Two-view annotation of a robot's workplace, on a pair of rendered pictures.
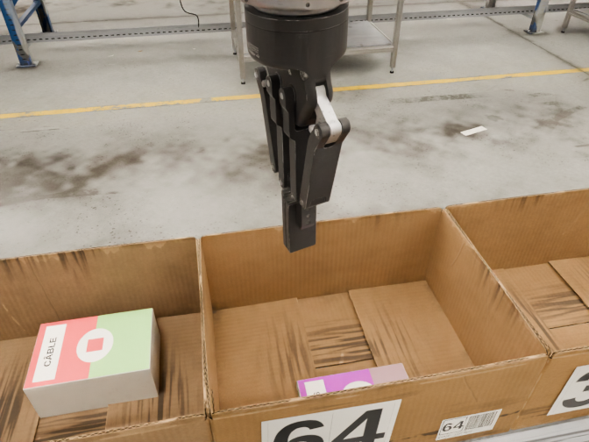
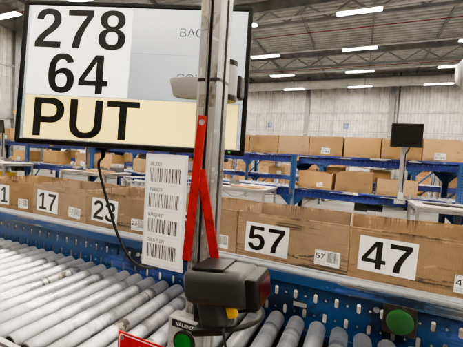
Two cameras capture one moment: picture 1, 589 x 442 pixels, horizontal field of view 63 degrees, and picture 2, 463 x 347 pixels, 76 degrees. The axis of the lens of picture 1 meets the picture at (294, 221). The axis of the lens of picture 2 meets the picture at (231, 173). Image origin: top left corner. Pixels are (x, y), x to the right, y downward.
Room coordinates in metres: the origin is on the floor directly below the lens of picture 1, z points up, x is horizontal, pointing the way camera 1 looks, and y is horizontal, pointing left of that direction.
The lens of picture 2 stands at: (-0.81, 0.26, 1.24)
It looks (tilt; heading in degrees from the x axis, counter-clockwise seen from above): 3 degrees down; 34
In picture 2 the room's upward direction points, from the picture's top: 3 degrees clockwise
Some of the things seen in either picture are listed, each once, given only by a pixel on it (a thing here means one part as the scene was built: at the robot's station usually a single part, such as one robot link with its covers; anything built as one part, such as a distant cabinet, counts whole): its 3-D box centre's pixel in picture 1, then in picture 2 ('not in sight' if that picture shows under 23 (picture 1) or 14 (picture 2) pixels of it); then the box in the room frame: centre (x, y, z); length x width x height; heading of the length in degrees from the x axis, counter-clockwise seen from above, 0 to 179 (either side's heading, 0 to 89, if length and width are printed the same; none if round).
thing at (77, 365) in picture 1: (98, 360); not in sight; (0.42, 0.28, 0.92); 0.16 x 0.11 x 0.07; 101
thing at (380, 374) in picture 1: (357, 397); not in sight; (0.38, -0.09, 0.89); 0.16 x 0.07 x 0.02; 101
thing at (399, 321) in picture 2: not in sight; (399, 322); (0.14, 0.31, 0.81); 0.07 x 0.01 x 0.07; 101
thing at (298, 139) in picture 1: (305, 146); not in sight; (0.36, -0.01, 1.31); 0.04 x 0.01 x 0.11; 116
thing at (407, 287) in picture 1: (347, 329); not in sight; (0.44, -0.08, 0.96); 0.39 x 0.29 x 0.17; 101
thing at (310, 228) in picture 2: not in sight; (296, 233); (0.29, 0.69, 0.97); 0.39 x 0.29 x 0.17; 101
